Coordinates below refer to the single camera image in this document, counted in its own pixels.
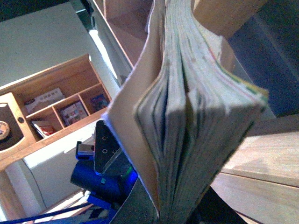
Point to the red white item lower cubby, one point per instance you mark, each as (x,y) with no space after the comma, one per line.
(45,128)

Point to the distant wooden cubby shelf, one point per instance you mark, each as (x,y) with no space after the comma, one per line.
(77,79)

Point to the thick beige paperback book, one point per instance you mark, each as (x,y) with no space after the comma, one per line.
(180,115)

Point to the colourful box middle cubby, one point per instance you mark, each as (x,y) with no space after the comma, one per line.
(73,113)

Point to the blue item right cubby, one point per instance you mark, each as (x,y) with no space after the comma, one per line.
(99,102)

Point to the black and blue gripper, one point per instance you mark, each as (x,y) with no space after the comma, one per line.
(104,156)

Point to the white box in cubby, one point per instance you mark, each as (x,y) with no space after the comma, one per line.
(44,100)

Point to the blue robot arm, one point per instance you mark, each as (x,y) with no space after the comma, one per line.
(30,187)

